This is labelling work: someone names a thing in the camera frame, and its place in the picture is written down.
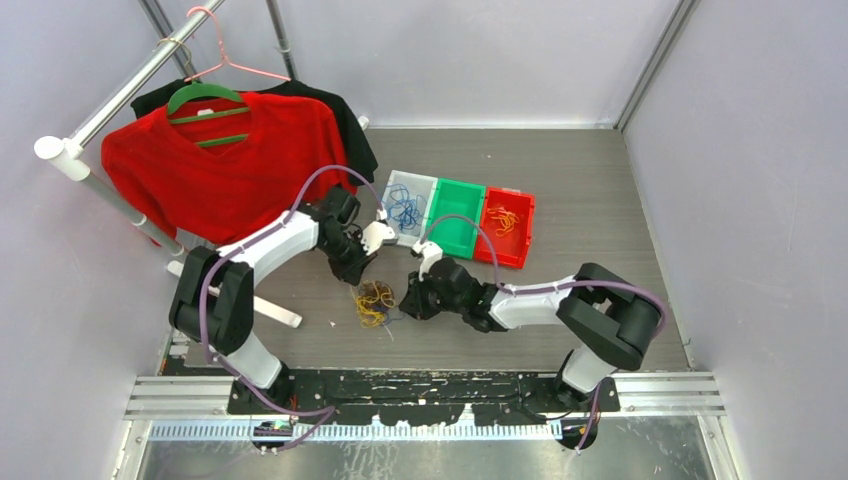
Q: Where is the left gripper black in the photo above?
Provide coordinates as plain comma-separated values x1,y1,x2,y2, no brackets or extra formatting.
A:
318,229,377,285

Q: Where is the cable bundle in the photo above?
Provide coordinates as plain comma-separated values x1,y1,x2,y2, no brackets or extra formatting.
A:
354,280,405,331

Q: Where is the yellow cable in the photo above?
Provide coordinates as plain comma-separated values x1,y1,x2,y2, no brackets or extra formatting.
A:
486,206,521,240

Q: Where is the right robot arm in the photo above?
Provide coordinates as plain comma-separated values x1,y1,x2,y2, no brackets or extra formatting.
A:
399,258,667,411

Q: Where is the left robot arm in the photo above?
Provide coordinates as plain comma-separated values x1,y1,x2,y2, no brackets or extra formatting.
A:
169,186,398,413

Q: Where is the white plastic bin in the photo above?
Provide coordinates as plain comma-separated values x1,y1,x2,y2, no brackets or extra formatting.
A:
379,170,438,247

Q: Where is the green plastic bin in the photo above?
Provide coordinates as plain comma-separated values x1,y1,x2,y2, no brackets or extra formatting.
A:
423,178,488,261

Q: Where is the black t-shirt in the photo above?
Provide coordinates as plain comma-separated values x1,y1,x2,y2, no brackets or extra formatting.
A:
130,79,378,182

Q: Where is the red plastic bin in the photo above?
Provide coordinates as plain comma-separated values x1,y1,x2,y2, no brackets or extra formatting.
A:
479,187,536,269

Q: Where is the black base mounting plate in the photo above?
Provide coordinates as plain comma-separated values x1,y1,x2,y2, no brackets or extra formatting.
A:
228,368,621,429

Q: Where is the red t-shirt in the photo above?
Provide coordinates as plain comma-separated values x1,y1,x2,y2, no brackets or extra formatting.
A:
101,93,355,244

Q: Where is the green clothes hanger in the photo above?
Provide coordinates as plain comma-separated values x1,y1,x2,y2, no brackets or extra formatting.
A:
166,82,252,148

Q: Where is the white clothes rack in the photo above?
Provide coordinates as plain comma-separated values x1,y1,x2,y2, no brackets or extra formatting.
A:
33,0,304,329

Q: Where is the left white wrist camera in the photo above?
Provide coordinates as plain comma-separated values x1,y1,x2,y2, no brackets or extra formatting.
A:
361,221,399,256

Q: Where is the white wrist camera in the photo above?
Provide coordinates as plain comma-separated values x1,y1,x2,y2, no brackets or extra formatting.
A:
361,221,399,256
411,239,444,281

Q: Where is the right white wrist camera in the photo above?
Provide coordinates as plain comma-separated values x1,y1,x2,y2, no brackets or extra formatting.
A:
411,239,444,281

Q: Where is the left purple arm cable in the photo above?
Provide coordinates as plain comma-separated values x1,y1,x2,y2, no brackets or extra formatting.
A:
198,164,389,425

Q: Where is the pink wire hanger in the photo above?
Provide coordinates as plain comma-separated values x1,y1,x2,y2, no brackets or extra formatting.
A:
184,6,291,81

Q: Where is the white slotted cable duct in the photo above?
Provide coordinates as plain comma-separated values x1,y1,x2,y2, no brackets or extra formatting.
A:
149,419,562,442

